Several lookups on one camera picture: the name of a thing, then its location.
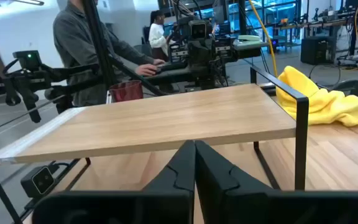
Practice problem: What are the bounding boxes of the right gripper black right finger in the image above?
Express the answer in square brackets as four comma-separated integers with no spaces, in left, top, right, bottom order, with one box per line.
[195,139,358,224]

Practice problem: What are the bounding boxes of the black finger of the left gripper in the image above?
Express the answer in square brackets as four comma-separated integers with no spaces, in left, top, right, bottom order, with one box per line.
[200,39,215,85]
[187,39,202,85]

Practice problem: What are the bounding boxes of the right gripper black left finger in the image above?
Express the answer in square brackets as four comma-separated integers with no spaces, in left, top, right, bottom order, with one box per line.
[32,139,196,224]

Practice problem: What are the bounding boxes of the red translucent cup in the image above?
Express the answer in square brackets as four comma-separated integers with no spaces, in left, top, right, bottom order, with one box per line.
[108,80,144,103]

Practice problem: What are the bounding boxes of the wooden shelf with black legs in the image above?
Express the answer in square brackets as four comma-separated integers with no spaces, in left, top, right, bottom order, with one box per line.
[0,67,310,191]

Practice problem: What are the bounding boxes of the mint green stapler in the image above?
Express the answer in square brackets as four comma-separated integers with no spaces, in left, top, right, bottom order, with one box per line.
[233,34,270,50]

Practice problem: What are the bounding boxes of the seated person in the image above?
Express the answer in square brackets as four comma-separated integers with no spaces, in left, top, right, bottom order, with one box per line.
[147,9,176,62]

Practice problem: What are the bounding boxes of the black equipment box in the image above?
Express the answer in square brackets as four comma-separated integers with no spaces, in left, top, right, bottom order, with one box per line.
[300,35,336,65]

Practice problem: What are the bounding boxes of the yellow cloth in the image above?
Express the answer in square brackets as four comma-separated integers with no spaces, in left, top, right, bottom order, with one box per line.
[275,65,358,128]

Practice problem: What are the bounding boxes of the background workbench with equipment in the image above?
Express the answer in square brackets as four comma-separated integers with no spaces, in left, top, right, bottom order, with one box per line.
[272,0,358,62]

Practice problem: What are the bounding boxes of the standing person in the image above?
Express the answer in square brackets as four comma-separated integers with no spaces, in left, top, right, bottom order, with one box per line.
[53,0,167,107]

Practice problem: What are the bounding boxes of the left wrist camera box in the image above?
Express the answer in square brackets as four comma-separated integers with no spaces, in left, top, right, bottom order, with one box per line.
[188,19,210,40]

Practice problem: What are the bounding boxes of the yellow cable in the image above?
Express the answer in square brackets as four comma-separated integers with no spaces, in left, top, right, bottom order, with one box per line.
[248,0,279,78]

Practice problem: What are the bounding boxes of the black diagonal frame strut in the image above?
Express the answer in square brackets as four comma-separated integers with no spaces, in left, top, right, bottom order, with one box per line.
[81,0,169,96]

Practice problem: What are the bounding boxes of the black table-level camera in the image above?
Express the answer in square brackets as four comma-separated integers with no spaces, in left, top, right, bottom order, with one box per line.
[20,164,57,200]

